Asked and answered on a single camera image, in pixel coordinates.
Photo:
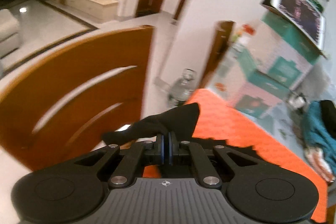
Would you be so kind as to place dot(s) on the black folded garment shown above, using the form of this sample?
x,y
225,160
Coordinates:
x,y
328,113

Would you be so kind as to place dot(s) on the wooden chair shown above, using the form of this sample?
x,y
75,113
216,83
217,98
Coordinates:
x,y
58,108

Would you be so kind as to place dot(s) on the orange patterned table mat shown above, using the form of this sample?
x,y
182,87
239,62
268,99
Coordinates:
x,y
218,121

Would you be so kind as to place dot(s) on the teal white cardboard box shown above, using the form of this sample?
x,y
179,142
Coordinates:
x,y
254,93

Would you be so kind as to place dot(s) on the pink white folded towel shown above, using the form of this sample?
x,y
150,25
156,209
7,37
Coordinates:
x,y
315,157

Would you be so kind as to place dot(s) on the framed picture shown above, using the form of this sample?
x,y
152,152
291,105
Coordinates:
x,y
304,15

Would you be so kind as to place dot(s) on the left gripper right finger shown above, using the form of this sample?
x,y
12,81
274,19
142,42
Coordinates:
x,y
173,145

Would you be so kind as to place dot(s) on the teal knitted sweater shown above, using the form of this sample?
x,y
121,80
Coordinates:
x,y
315,134

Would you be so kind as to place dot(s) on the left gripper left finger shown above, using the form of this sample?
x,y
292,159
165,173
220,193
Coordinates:
x,y
159,148

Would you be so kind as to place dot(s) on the black sweater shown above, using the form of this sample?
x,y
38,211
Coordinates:
x,y
181,120

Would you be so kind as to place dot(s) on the wooden low cabinet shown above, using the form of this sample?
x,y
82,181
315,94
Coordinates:
x,y
101,10

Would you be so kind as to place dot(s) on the floral checked tablecloth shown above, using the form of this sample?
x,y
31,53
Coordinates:
x,y
284,121

